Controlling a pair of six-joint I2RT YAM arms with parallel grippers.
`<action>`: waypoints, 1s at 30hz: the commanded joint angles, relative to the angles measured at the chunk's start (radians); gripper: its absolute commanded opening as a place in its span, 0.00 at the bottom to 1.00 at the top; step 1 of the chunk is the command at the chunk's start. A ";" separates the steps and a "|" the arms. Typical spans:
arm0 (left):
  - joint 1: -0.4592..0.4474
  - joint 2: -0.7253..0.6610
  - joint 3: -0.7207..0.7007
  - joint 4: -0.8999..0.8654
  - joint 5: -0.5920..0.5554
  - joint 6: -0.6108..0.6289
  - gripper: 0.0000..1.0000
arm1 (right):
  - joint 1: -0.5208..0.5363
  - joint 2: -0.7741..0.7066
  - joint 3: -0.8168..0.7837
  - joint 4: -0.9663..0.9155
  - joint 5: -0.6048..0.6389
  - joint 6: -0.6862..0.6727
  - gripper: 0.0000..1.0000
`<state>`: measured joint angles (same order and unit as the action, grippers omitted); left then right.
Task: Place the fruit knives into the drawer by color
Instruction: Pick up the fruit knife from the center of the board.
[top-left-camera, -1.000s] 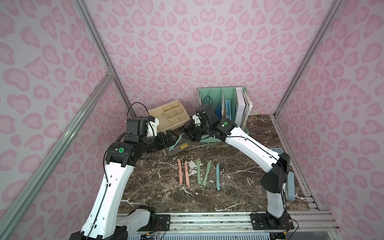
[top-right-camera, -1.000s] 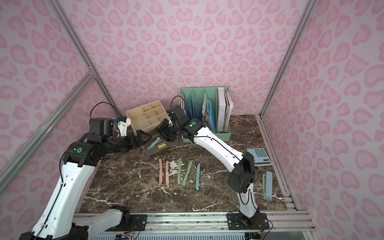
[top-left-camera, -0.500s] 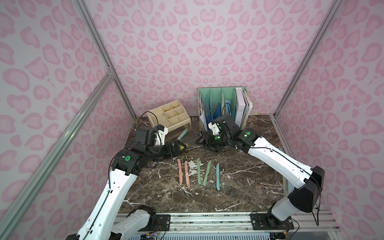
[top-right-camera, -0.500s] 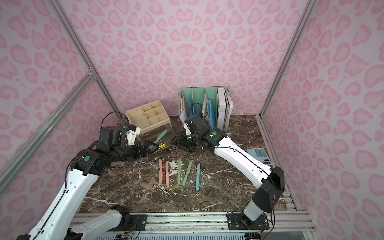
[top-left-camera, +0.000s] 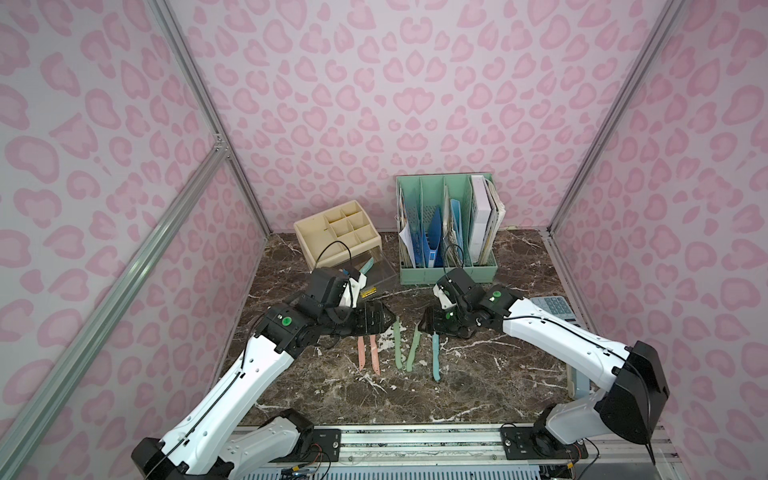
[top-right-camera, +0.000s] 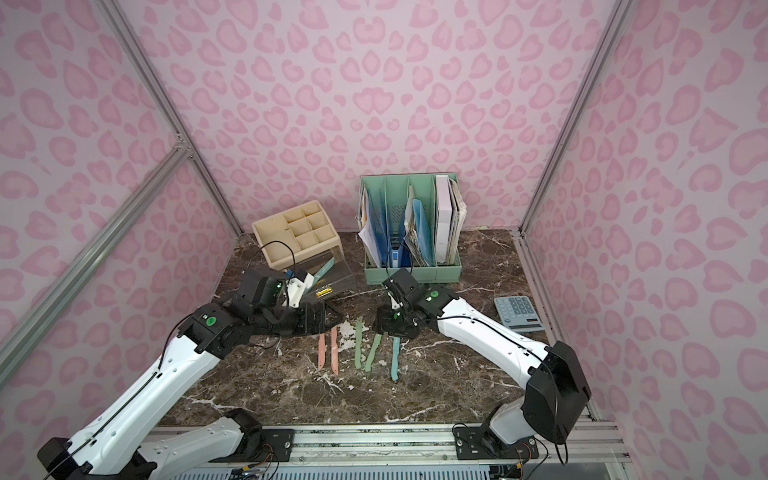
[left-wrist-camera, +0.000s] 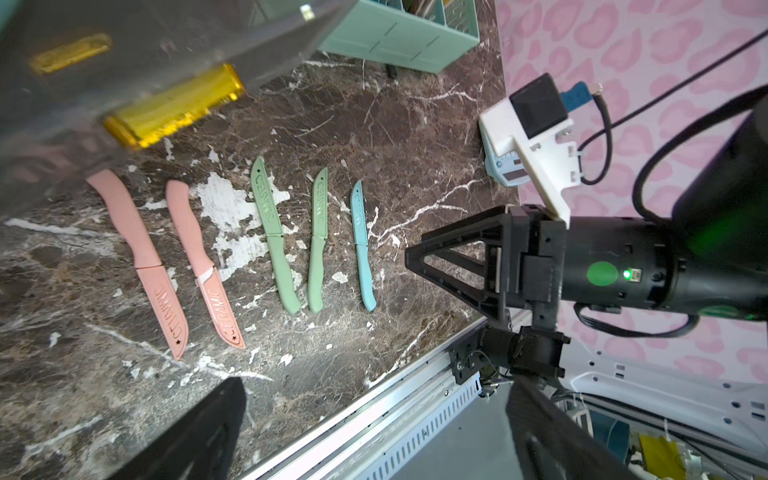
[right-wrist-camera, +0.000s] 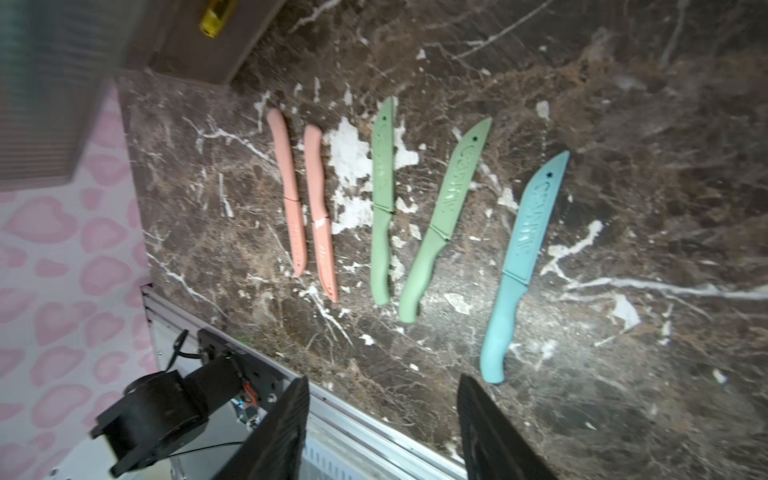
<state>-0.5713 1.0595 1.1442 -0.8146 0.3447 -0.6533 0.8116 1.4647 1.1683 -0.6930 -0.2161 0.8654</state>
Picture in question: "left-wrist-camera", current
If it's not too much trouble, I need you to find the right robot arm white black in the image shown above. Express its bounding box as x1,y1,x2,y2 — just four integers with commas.
405,87,767,338

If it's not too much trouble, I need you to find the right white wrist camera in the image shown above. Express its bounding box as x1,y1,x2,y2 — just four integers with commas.
478,73,593,224

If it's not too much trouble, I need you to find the green knife left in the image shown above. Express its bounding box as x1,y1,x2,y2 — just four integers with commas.
250,156,301,314

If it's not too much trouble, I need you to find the pink knife left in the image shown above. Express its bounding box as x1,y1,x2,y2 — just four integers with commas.
86,169,189,360

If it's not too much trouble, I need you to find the green knife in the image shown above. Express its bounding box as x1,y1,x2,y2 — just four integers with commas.
307,168,328,313
250,156,301,314

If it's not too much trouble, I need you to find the green file organizer rack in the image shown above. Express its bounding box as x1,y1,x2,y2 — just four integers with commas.
319,0,480,74

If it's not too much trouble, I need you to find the pink knife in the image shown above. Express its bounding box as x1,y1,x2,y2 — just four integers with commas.
165,180,245,350
86,169,189,360

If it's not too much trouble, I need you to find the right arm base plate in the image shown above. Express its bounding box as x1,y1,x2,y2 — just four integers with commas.
448,326,571,387

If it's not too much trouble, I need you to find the beige desktop drawer organizer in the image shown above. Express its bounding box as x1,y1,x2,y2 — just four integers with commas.
1,1,352,216

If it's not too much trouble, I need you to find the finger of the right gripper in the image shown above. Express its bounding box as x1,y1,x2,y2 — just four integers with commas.
405,206,511,270
405,251,510,324

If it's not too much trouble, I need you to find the grey blue calculator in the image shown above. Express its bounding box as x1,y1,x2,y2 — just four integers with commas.
479,126,530,187

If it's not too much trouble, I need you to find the pink knife right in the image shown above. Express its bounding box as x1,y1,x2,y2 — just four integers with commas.
165,180,245,350

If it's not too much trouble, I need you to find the teal knife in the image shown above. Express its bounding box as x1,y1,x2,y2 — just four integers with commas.
350,180,377,312

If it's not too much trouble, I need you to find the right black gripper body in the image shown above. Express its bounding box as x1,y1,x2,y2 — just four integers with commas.
499,205,567,327

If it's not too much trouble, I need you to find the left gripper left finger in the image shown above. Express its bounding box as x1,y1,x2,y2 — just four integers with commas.
112,377,247,479

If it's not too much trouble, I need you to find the aluminium front rail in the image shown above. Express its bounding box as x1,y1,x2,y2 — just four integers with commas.
243,312,526,479

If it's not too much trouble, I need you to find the green knife right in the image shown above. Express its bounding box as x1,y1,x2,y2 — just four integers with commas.
307,168,328,313

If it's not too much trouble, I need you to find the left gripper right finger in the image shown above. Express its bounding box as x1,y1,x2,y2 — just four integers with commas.
505,378,638,480

